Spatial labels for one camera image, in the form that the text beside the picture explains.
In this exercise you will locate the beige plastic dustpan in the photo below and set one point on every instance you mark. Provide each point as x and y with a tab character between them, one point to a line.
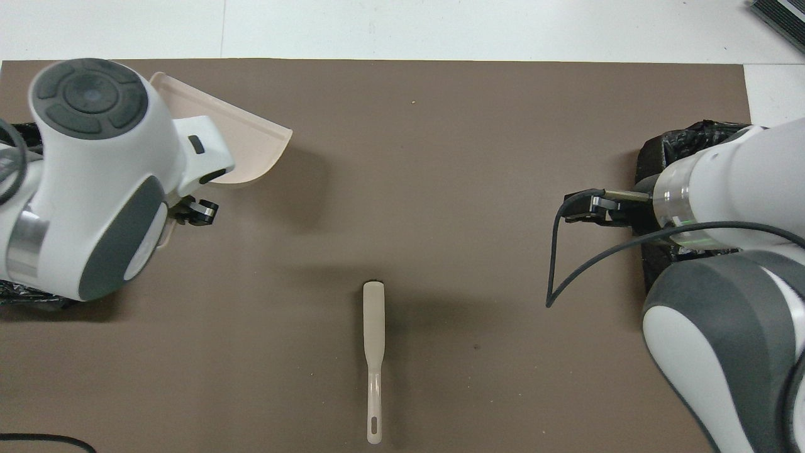
245	148

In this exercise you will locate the beige hand brush black bristles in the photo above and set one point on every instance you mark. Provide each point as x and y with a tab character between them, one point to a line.
373	327

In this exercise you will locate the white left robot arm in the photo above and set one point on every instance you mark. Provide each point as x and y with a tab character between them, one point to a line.
94	176

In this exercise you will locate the bin lined with black bag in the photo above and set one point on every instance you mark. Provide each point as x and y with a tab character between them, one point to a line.
25	292
679	148

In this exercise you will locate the brown table mat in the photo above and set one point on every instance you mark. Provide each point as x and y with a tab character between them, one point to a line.
402	189

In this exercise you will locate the dark ribbed object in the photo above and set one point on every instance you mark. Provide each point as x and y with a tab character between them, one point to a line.
783	19

